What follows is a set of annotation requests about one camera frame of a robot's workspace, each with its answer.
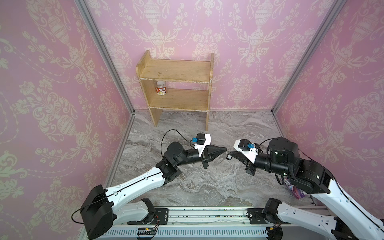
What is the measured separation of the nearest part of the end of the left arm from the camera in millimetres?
541

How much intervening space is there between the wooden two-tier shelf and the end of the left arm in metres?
0.37

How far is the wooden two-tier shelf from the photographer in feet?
2.61
